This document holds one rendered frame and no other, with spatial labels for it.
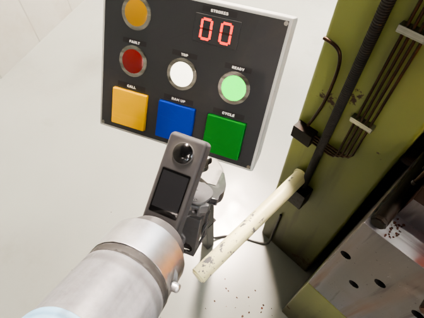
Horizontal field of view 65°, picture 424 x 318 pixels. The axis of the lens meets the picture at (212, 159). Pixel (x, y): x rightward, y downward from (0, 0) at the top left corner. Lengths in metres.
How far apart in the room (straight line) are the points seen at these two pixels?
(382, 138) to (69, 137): 1.67
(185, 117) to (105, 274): 0.40
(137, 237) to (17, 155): 1.81
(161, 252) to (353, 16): 0.56
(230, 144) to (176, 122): 0.11
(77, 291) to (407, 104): 0.65
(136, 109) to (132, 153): 1.22
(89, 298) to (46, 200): 1.61
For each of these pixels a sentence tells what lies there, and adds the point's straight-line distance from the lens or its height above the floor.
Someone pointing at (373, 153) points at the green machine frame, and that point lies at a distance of 0.87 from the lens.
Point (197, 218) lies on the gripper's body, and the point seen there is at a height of 1.12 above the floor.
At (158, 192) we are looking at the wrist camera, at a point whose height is 1.17.
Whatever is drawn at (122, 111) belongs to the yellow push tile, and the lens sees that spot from 0.70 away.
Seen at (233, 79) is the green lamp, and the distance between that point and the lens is 0.60.
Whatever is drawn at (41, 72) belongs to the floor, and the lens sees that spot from 2.54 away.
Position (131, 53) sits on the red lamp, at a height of 1.10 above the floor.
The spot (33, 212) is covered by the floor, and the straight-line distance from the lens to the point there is 1.88.
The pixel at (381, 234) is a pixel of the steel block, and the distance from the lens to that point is 0.71.
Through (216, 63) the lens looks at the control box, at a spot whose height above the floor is 1.12.
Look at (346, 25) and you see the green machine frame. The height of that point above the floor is 1.12.
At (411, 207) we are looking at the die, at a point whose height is 0.96.
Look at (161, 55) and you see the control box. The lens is 0.64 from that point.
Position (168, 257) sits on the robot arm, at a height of 1.19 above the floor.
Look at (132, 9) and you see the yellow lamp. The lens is 0.66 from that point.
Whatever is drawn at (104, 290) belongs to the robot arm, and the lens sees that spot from 0.30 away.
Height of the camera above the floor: 1.51
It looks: 56 degrees down
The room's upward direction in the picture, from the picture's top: straight up
